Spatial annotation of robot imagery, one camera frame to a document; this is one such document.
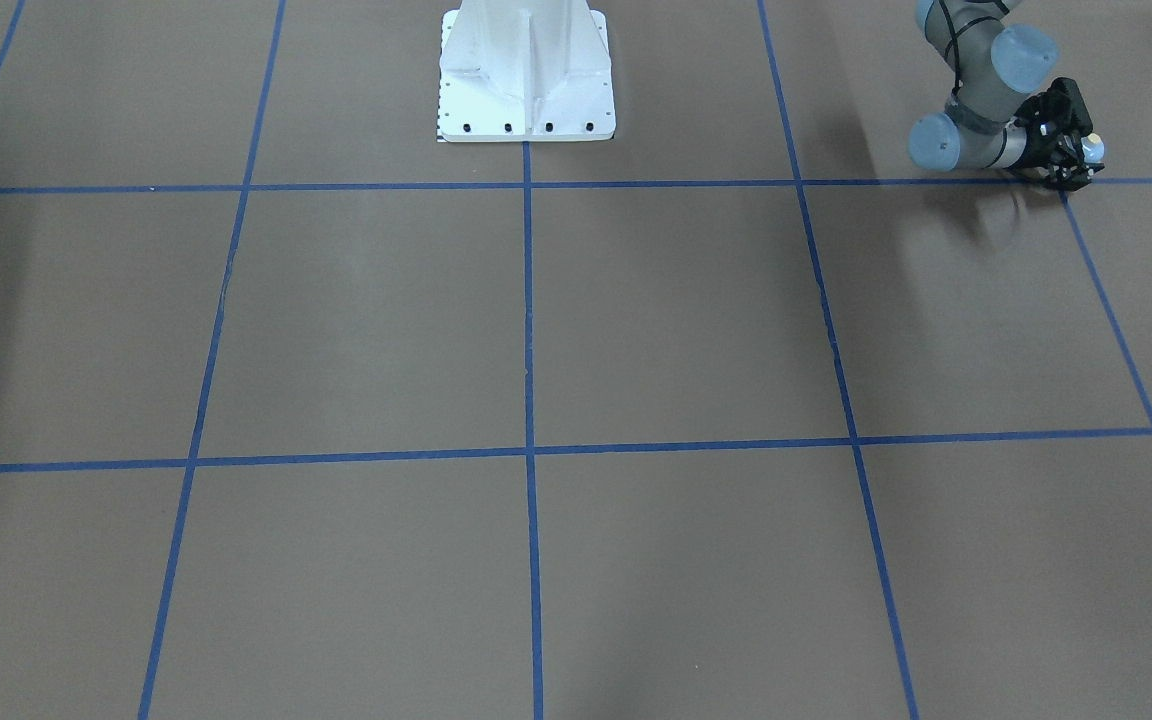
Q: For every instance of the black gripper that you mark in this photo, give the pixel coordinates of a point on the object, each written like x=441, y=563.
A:
x=1040, y=147

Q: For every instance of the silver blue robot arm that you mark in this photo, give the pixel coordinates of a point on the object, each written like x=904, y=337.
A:
x=1006, y=111

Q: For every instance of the white pedestal column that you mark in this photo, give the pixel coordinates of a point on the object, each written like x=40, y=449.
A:
x=525, y=71

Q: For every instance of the blue and cream bell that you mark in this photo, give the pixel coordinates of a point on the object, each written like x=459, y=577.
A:
x=1093, y=150

